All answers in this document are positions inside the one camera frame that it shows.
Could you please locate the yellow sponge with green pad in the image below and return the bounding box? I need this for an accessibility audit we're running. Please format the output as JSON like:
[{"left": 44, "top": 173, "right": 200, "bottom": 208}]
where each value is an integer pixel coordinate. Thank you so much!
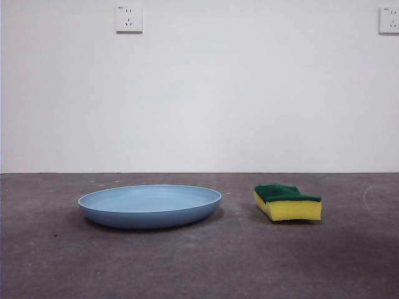
[{"left": 253, "top": 183, "right": 323, "bottom": 223}]

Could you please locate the blue round plate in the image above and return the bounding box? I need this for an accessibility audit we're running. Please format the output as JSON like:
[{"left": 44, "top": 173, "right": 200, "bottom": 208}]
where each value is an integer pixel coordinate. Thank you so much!
[{"left": 77, "top": 184, "right": 223, "bottom": 230}]

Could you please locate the white wall socket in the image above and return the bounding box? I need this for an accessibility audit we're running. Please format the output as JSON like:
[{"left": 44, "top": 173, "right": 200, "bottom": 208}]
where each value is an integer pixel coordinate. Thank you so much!
[
  {"left": 378, "top": 6, "right": 399, "bottom": 35},
  {"left": 115, "top": 4, "right": 144, "bottom": 34}
]

